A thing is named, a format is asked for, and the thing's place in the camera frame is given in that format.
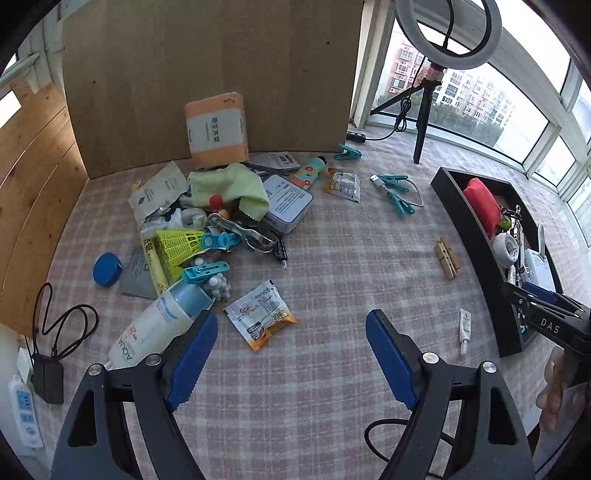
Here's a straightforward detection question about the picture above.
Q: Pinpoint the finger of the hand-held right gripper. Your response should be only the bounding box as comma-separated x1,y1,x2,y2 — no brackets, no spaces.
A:
502,282,578,320
522,281,591,315

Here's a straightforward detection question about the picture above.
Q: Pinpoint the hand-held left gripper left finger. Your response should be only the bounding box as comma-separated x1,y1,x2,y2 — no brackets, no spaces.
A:
51,310,219,480

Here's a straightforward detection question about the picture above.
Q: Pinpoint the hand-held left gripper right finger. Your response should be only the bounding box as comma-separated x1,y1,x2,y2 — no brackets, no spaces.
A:
366,309,536,480

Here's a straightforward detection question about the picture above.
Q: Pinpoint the white box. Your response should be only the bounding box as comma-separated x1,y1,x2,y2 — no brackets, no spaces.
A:
524,249,557,294

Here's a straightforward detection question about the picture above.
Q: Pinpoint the black tray container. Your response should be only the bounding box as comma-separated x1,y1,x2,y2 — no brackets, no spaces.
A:
430,167,566,358

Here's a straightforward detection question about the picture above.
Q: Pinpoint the silver metal clip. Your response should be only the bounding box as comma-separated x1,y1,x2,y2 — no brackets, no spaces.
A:
515,226,527,278
207,213,278,254

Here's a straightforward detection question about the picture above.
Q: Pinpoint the white plug-in repellent device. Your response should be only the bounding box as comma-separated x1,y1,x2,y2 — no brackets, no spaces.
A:
492,231,522,267

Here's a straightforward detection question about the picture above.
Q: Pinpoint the red cloth pouch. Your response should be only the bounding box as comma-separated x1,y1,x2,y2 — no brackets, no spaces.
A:
462,178,503,241

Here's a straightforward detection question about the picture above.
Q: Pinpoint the person's right hand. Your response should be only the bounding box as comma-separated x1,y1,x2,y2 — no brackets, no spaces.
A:
536,346,585,432

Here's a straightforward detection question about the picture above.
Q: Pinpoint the white and blue spray bottle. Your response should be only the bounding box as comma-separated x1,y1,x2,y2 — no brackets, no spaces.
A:
104,279,215,370

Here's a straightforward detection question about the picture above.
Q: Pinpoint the small white tube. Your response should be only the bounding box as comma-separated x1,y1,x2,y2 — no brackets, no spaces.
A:
458,308,474,356

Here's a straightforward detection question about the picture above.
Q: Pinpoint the white bead cluster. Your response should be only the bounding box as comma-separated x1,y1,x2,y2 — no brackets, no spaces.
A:
194,256,232,303

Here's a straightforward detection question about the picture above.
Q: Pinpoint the orange white snack sachet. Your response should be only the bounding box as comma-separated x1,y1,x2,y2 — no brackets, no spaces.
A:
224,279,298,354

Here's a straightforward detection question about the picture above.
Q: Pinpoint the wooden clothespin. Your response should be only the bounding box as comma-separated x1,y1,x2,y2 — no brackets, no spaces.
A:
434,242,458,281
438,236,462,273

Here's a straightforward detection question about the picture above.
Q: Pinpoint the light blue clothespin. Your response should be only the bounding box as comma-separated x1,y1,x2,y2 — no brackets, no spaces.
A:
181,261,230,284

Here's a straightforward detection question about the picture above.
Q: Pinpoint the pale yellow packet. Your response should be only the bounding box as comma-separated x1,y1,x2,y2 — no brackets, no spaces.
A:
141,235,183,296

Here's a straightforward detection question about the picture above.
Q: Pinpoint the grey sachet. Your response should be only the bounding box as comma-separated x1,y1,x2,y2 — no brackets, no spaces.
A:
119,247,160,300

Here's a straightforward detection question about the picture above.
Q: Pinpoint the neon yellow shuttlecock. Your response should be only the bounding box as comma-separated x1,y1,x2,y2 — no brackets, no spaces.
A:
154,229,206,271

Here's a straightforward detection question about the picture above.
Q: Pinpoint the blue round lid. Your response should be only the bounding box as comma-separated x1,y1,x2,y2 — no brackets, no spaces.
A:
92,252,123,288

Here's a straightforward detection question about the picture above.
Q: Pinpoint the black power adapter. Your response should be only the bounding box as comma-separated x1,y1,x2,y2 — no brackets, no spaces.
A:
23,282,100,406

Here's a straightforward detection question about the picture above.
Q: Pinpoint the white face mask packet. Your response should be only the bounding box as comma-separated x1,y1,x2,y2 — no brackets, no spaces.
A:
128,161,190,227

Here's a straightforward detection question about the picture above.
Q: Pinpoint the yellow-green cloth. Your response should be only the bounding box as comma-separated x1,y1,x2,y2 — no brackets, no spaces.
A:
187,162,271,220

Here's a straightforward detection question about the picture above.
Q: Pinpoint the white power strip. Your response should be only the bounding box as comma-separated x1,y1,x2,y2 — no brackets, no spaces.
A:
8,348,44,449

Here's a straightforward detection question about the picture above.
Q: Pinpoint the clear printed sachet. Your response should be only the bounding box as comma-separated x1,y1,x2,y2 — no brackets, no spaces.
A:
322,167,361,203

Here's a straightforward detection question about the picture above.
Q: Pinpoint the grey metal tin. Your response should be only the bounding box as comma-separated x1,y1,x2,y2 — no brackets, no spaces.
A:
261,174,314,236

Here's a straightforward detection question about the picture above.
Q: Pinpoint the colourful printed tube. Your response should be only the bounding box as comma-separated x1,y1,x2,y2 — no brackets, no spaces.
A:
290,156,328,190

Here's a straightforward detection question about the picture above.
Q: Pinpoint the dark grey packet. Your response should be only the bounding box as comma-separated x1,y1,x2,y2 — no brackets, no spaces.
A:
247,151,301,175

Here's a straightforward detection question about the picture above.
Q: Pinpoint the orange tissue pack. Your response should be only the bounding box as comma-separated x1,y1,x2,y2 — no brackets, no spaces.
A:
184,91,250,168

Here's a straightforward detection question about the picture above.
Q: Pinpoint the brown cardboard board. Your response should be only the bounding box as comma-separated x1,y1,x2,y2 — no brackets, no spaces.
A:
61,0,365,181

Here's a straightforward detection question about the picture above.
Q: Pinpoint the thin black cable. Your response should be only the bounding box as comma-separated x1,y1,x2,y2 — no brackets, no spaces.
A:
364,418,455,480

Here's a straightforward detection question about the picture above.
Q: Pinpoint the black cable plug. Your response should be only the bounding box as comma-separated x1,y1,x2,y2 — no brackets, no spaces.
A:
270,235,289,271

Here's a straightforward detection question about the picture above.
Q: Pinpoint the white looped USB cable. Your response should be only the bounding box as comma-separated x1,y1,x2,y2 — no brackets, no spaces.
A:
369,173,424,209

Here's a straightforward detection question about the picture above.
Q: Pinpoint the wooden wall panel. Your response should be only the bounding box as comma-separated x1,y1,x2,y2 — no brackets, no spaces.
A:
0,55,90,337

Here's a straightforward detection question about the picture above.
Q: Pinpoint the white window frame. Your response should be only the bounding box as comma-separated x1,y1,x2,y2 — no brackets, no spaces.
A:
346,0,591,222

